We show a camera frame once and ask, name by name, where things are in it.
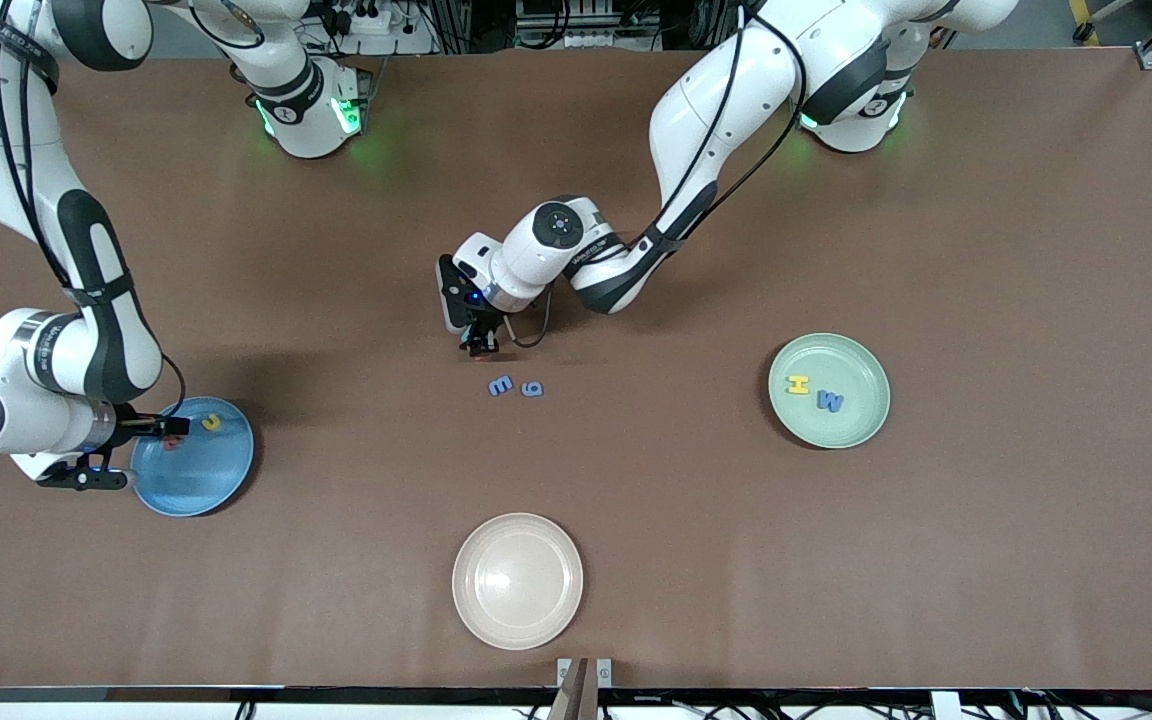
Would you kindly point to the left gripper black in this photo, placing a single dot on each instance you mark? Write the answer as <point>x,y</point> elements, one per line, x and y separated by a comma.
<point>485,326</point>

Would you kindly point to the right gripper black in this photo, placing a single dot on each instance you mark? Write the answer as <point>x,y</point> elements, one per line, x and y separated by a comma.
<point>145,426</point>

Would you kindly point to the yellow foam letter u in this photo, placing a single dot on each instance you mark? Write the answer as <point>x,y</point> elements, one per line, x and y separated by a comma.
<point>211,423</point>

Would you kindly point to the blue foam letter m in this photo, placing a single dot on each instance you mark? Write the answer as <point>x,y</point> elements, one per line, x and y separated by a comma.
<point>501,385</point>
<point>830,402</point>

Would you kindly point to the yellow foam letter H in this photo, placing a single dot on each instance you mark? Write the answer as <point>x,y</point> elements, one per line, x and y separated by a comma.
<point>798,384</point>

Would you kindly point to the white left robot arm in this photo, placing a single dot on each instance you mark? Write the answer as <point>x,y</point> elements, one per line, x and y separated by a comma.
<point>726,110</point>

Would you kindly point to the blue plate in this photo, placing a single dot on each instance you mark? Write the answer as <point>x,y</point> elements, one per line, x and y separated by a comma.
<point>196,482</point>

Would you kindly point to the blue foam letter g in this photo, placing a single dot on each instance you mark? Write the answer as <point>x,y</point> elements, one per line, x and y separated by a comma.
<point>532,389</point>

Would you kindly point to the beige plate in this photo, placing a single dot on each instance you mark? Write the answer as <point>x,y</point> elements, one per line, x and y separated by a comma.
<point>518,582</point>

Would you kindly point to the white power strip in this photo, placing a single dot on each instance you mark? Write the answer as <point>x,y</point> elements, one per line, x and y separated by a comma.
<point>366,20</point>
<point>586,40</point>

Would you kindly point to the light green plate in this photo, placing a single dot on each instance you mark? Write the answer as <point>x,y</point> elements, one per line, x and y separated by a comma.
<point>841,430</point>

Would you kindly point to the brown wooden strip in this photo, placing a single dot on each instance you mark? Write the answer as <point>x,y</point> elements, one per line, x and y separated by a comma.
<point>576,702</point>

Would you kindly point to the small metal table bracket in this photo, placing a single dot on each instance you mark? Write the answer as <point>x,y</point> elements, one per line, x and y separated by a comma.
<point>584,672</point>

